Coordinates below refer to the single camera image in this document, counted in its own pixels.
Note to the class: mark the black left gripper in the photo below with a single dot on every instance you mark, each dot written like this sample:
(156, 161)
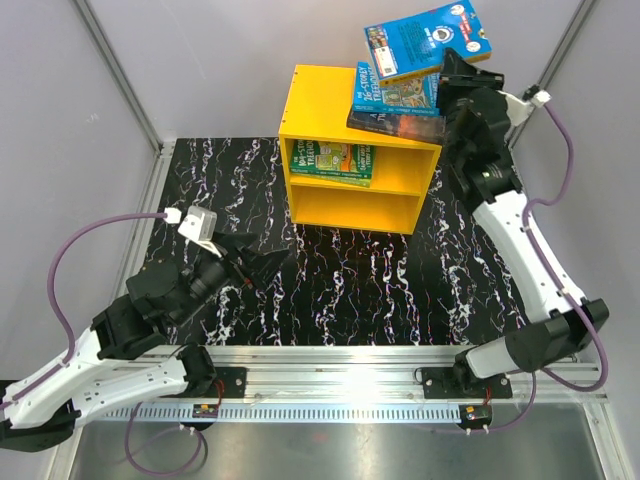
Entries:
(261, 268)

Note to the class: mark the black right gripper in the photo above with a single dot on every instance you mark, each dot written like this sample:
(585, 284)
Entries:
(457, 72)

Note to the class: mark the blue 130-Storey Treehouse book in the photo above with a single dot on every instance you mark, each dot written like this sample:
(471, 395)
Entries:
(414, 46)

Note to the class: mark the dark Tale of Two Cities book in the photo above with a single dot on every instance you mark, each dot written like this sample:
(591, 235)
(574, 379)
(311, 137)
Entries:
(410, 127)

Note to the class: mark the green 104-Storey Treehouse book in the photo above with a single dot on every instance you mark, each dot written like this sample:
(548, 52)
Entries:
(333, 159)

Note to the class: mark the lime green 65-Storey Treehouse book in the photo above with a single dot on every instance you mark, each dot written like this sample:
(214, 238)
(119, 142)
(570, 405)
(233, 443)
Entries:
(366, 183)

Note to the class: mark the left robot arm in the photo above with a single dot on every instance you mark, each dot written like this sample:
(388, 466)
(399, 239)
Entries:
(44, 410)

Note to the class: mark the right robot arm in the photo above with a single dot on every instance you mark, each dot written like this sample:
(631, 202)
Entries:
(562, 321)

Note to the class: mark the yellow wooden shelf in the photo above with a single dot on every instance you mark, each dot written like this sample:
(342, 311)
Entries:
(317, 108)

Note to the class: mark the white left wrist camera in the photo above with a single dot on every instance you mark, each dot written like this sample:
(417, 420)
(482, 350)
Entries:
(197, 226)

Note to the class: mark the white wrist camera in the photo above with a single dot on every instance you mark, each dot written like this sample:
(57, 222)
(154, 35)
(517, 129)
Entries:
(519, 109)
(197, 226)

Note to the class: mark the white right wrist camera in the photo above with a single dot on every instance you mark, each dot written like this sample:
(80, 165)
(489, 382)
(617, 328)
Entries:
(519, 109)

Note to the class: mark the aluminium front rail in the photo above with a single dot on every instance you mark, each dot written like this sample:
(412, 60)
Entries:
(358, 374)

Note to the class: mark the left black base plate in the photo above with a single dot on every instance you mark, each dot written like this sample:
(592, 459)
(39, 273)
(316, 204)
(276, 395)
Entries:
(231, 381)

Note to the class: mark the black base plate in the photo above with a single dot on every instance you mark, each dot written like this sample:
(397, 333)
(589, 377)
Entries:
(441, 383)
(231, 381)

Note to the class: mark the perforated cable duct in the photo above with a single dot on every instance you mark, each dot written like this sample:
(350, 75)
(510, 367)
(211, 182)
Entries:
(439, 413)

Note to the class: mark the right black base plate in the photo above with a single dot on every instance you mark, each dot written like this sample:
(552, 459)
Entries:
(441, 383)

